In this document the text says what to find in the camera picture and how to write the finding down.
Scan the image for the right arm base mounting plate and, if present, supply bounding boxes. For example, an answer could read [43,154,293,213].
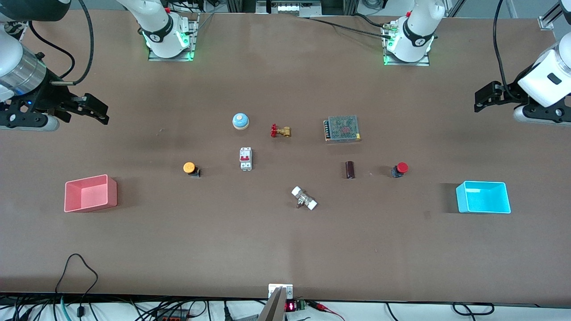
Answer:
[148,12,199,62]

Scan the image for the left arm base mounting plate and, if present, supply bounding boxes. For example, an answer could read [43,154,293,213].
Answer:
[383,21,431,67]

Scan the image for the aluminium corner profile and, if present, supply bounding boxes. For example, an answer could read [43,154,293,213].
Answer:
[537,2,564,31]

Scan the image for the pink plastic box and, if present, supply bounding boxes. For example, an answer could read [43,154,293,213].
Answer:
[64,174,118,213]

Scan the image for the cyan plastic box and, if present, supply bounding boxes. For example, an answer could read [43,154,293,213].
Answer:
[455,180,512,215]

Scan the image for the metal mesh power supply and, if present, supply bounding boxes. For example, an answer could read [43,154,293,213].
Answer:
[324,115,362,144]

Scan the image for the metal valve with white caps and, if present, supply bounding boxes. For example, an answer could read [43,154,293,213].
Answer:
[291,185,319,211]

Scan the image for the red alligator clip lead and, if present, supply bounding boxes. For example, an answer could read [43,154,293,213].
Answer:
[307,300,346,321]

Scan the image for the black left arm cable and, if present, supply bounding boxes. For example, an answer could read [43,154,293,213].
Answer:
[492,0,513,96]

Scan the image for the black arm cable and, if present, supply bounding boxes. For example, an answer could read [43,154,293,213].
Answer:
[28,0,95,86]
[492,0,513,96]

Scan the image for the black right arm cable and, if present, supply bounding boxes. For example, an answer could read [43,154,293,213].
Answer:
[28,0,95,86]

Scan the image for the black looped cable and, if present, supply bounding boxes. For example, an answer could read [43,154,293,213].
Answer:
[54,253,99,321]

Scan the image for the black cable across table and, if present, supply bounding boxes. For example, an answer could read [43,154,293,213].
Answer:
[303,12,394,37]

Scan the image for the aluminium frame profile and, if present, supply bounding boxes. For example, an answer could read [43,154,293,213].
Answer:
[226,0,360,18]

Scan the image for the black coiled cable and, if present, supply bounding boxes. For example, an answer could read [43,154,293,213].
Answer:
[452,302,496,317]

